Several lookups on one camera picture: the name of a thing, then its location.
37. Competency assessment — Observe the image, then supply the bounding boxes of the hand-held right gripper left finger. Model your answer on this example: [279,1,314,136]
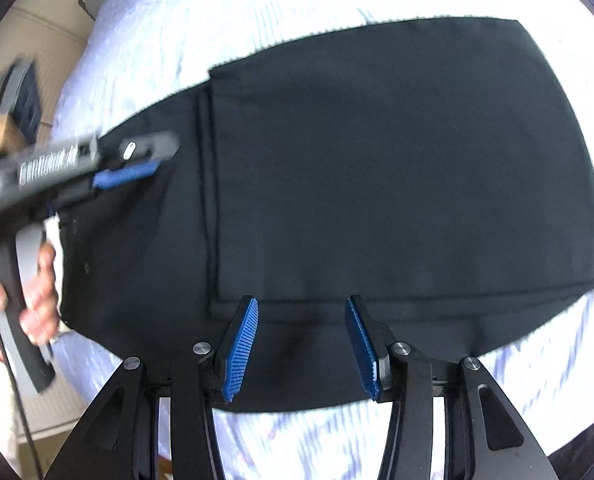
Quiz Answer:
[44,296,260,480]

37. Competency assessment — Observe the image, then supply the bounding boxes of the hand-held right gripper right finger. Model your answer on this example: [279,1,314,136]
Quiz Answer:
[344,296,548,480]

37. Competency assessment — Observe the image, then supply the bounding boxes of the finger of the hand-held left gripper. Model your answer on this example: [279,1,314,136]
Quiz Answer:
[93,131,181,192]
[47,182,98,218]

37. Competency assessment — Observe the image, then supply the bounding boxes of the black pants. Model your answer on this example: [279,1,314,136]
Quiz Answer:
[52,17,594,415]

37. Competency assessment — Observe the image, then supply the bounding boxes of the person's left hand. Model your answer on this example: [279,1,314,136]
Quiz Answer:
[0,241,61,356]

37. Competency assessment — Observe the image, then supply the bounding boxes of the black cable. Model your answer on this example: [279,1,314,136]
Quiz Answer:
[0,220,45,480]

